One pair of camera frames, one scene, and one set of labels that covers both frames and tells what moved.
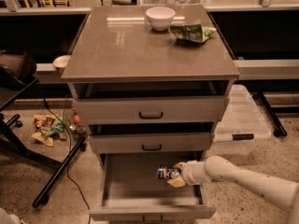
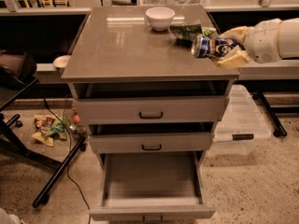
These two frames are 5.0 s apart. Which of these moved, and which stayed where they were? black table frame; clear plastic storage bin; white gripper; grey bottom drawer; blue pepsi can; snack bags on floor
Moved: white gripper; blue pepsi can
Stayed: grey bottom drawer; snack bags on floor; clear plastic storage bin; black table frame
